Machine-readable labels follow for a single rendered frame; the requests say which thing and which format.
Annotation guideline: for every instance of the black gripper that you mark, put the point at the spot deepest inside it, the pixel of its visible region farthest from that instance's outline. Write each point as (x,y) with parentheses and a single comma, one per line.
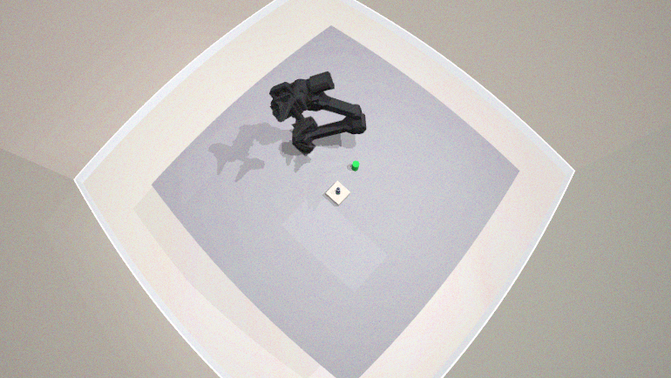
(293,101)

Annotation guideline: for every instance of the cream square block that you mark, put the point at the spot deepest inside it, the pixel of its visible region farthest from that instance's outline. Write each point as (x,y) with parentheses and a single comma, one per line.
(338,198)

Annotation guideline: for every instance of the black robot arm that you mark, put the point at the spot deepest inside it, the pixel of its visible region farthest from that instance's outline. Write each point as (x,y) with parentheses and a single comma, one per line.
(354,123)

